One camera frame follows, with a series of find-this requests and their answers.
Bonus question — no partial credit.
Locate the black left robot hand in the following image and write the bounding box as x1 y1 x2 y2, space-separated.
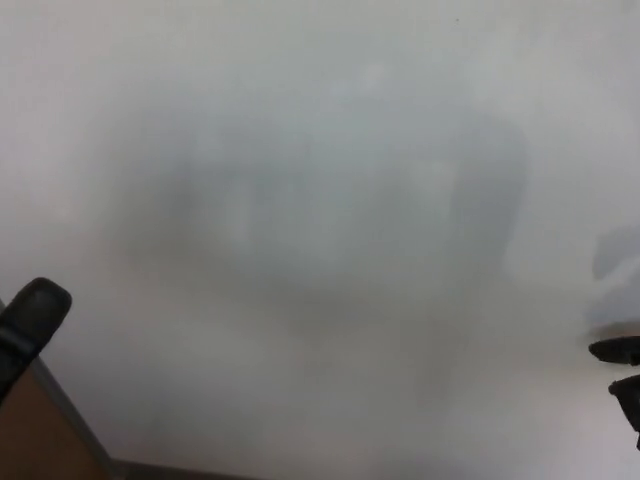
0 276 73 402

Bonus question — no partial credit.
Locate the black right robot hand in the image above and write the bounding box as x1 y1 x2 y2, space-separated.
588 335 640 451

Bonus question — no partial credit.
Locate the brown wooden panel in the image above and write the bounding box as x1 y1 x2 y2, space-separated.
0 370 109 480

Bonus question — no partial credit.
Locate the white whiteboard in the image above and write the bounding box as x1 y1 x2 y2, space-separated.
0 0 640 480

